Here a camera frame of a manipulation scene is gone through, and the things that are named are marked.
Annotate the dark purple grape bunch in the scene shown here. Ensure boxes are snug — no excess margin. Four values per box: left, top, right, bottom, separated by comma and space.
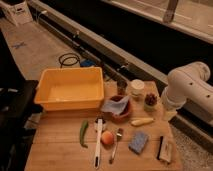
145, 93, 157, 106

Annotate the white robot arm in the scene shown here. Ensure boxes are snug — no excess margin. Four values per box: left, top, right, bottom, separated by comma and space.
161, 61, 213, 121

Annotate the small green cup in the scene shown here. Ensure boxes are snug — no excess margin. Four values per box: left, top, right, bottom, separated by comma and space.
144, 102, 156, 112

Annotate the white plastic cup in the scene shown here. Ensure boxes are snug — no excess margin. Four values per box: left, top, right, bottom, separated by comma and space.
130, 79, 145, 96

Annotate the dark metal cup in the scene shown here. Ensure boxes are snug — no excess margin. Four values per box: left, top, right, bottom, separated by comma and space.
117, 80, 127, 95

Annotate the yellow banana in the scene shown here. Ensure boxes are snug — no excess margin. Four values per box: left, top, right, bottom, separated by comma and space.
131, 117, 154, 127

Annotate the blue sponge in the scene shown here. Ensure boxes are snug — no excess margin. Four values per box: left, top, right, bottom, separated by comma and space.
128, 131, 149, 155

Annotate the brown clay bowl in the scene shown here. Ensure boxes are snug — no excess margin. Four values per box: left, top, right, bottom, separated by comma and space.
107, 95, 132, 122

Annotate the blue grey cloth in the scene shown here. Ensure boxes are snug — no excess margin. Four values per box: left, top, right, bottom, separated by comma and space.
101, 96, 130, 115

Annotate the metal fork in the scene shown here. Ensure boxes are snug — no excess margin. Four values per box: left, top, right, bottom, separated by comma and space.
109, 128, 123, 164

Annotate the orange peach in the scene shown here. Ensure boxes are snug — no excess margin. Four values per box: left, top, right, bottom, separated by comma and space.
101, 131, 114, 145

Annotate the green pepper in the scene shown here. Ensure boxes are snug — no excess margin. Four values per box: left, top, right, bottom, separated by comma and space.
79, 120, 89, 148

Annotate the blue object on floor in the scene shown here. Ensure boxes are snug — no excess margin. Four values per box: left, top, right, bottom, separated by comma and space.
80, 59, 95, 67

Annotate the yellow plastic tub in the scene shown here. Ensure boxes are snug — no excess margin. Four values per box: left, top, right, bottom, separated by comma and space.
34, 67, 104, 111

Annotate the black chair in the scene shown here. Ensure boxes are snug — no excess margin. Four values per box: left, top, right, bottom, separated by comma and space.
0, 30, 43, 171

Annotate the white cardboard box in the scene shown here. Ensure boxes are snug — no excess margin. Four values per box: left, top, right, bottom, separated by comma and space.
0, 0, 33, 26

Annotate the black coiled cable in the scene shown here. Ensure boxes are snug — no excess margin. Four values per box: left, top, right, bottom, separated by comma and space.
58, 52, 81, 69

